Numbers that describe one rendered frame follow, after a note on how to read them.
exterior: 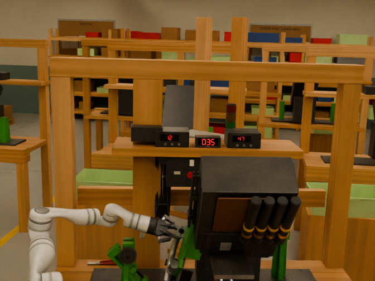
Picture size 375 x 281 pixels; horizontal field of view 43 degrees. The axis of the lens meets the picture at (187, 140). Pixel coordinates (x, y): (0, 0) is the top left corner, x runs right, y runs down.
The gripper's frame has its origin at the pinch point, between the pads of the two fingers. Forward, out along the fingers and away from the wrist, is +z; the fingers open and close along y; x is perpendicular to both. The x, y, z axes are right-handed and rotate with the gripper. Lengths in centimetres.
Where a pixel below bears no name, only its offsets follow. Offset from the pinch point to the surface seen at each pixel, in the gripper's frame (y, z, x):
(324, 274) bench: 7, 82, 21
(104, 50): 687, -160, 684
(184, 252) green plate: -10.2, 3.4, -5.4
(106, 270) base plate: -12.6, -25.8, 39.5
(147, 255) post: -0.4, -7.8, 37.6
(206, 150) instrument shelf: 36.6, 2.9, -15.6
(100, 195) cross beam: 21, -40, 29
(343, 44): 742, 359, 494
